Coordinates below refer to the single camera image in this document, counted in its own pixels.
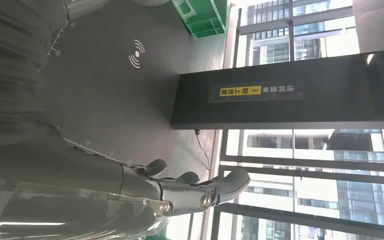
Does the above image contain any black inbound scanner machine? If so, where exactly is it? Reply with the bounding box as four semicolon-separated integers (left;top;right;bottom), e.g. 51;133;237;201
36;0;384;167

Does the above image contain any black yellow label sticker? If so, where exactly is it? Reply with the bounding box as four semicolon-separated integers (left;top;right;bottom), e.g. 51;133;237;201
208;82;305;103

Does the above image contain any green plastic crate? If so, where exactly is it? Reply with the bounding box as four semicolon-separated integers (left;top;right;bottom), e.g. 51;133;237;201
171;0;228;39

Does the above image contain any thin black machine cable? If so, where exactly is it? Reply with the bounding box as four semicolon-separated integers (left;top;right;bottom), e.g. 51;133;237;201
194;129;213;172

